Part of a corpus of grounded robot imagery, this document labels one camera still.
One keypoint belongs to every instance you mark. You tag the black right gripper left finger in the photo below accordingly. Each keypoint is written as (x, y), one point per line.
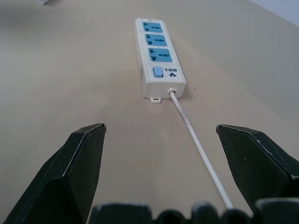
(58, 177)

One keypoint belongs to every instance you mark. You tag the white box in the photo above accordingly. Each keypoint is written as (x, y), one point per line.
(43, 2)

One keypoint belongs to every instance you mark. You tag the white power strip blue sockets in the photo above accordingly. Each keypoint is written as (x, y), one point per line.
(156, 58)

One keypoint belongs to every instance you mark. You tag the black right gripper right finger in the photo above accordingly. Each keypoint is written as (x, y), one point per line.
(257, 163)

